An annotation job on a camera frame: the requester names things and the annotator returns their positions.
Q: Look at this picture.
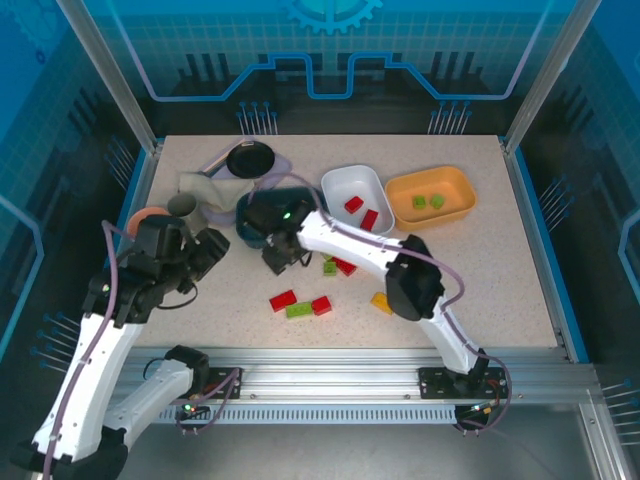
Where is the dark blue rectangular container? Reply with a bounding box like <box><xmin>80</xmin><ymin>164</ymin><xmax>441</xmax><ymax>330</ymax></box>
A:
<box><xmin>234</xmin><ymin>185</ymin><xmax>329</xmax><ymax>251</ymax></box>

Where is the beige folded cloth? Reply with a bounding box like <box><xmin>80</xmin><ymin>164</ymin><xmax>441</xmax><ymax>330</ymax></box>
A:
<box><xmin>178</xmin><ymin>171</ymin><xmax>261</xmax><ymax>211</ymax></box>

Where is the gray cup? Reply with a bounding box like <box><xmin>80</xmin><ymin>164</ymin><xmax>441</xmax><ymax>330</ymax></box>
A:
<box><xmin>167</xmin><ymin>192</ymin><xmax>206</xmax><ymax>226</ymax></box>

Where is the lavender plastic tray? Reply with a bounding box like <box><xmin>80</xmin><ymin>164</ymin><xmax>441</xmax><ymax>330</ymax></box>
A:
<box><xmin>198</xmin><ymin>137</ymin><xmax>293</xmax><ymax>191</ymax></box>

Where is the pink ceramic mug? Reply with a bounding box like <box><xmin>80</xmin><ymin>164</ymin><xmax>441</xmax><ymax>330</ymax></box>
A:
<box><xmin>127</xmin><ymin>205</ymin><xmax>169</xmax><ymax>239</ymax></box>

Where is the white rectangular container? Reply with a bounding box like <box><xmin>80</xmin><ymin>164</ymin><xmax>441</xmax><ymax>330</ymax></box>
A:
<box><xmin>320</xmin><ymin>164</ymin><xmax>396</xmax><ymax>239</ymax></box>

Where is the black round pan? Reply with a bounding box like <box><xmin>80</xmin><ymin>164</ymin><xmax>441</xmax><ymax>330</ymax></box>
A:
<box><xmin>225</xmin><ymin>141</ymin><xmax>276</xmax><ymax>180</ymax></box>

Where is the wooden stick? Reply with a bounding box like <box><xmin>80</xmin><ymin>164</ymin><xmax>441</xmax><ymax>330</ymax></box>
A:
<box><xmin>203</xmin><ymin>141</ymin><xmax>251</xmax><ymax>174</ymax></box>

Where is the orange rectangular container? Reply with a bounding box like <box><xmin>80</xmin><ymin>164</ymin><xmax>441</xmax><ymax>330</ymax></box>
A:
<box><xmin>384</xmin><ymin>165</ymin><xmax>477</xmax><ymax>232</ymax></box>

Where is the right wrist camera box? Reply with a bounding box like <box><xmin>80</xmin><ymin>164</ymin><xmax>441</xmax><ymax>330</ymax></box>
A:
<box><xmin>243</xmin><ymin>199</ymin><xmax>281</xmax><ymax>232</ymax></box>

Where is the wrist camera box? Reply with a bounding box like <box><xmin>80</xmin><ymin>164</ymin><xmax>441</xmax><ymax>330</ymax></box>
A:
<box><xmin>132</xmin><ymin>218</ymin><xmax>185</xmax><ymax>256</ymax></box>
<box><xmin>243</xmin><ymin>199</ymin><xmax>281</xmax><ymax>232</ymax></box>

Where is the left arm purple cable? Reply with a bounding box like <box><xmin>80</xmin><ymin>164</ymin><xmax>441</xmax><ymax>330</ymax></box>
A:
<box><xmin>42</xmin><ymin>219</ymin><xmax>241</xmax><ymax>480</ymax></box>

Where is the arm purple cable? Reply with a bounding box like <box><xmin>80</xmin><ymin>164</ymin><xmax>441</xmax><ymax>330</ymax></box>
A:
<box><xmin>42</xmin><ymin>219</ymin><xmax>241</xmax><ymax>480</ymax></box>
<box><xmin>247</xmin><ymin>173</ymin><xmax>514</xmax><ymax>436</ymax></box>

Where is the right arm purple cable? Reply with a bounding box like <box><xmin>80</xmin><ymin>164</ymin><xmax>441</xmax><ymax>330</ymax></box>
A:
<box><xmin>247</xmin><ymin>173</ymin><xmax>514</xmax><ymax>436</ymax></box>

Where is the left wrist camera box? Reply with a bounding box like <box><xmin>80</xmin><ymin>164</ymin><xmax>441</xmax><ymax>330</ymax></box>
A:
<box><xmin>132</xmin><ymin>218</ymin><xmax>185</xmax><ymax>256</ymax></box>

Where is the aluminium front rail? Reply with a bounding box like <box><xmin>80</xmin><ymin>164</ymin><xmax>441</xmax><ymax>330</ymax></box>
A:
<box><xmin>64</xmin><ymin>347</ymin><xmax>599</xmax><ymax>407</ymax></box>

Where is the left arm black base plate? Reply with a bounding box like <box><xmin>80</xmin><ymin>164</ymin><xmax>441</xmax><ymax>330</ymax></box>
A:
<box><xmin>199</xmin><ymin>367</ymin><xmax>245</xmax><ymax>400</ymax></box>

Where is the slotted gray cable duct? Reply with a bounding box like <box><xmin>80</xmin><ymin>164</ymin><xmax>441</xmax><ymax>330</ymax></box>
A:
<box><xmin>149</xmin><ymin>405</ymin><xmax>459</xmax><ymax>425</ymax></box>

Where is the aluminium frame post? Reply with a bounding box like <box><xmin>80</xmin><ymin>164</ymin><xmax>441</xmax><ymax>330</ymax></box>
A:
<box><xmin>54</xmin><ymin>0</ymin><xmax>162</xmax><ymax>154</ymax></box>
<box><xmin>502</xmin><ymin>0</ymin><xmax>604</xmax><ymax>156</ymax></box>

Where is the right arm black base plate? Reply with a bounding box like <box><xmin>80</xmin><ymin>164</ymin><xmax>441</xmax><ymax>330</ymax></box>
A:
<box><xmin>417</xmin><ymin>367</ymin><xmax>509</xmax><ymax>400</ymax></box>

